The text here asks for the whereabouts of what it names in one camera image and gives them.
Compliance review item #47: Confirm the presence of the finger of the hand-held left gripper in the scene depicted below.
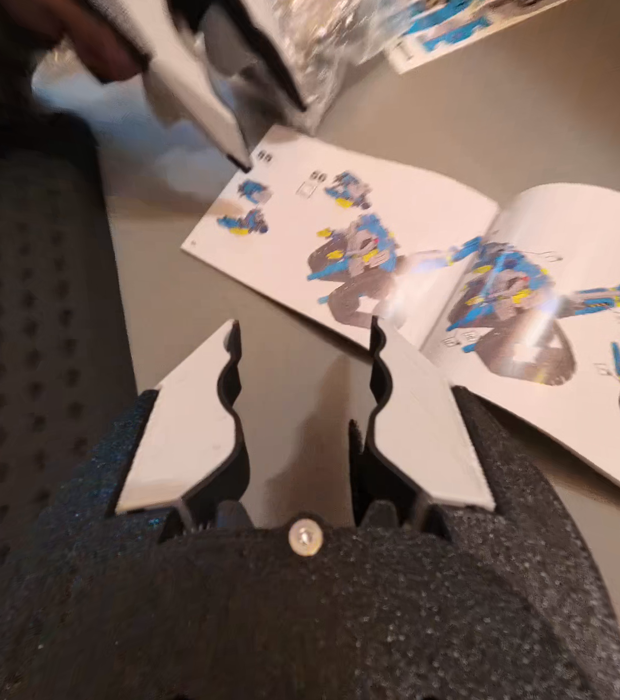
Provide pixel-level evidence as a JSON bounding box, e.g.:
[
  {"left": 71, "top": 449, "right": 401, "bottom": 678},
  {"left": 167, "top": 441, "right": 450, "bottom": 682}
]
[
  {"left": 123, "top": 0, "right": 254, "bottom": 171},
  {"left": 200, "top": 0, "right": 312, "bottom": 114}
]

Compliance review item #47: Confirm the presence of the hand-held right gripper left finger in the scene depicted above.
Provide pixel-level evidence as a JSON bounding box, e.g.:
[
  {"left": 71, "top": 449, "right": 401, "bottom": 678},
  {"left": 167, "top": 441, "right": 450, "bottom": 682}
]
[{"left": 114, "top": 320, "right": 250, "bottom": 530}]

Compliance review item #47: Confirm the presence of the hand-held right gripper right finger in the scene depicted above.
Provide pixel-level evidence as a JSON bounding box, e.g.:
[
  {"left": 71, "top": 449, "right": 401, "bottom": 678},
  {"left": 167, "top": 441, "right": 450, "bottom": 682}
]
[{"left": 360, "top": 316, "right": 496, "bottom": 530}]

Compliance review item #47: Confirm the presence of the clear bubble wrap bag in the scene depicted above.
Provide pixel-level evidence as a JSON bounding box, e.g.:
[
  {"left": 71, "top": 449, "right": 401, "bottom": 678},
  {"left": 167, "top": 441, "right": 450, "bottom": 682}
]
[{"left": 266, "top": 0, "right": 403, "bottom": 128}]

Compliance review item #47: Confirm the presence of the blue sticker sheet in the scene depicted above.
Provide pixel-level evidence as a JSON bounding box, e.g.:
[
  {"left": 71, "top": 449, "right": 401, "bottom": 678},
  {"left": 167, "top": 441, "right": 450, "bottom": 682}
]
[{"left": 383, "top": 0, "right": 569, "bottom": 75}]

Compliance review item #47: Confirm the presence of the small blue leaflet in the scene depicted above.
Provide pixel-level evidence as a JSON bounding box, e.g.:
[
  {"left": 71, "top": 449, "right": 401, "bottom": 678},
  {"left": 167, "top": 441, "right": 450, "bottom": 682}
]
[{"left": 181, "top": 125, "right": 620, "bottom": 513}]

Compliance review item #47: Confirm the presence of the person's left hand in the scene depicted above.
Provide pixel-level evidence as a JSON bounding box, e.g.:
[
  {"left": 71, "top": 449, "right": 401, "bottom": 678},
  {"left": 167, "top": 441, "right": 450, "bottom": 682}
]
[{"left": 0, "top": 0, "right": 149, "bottom": 84}]

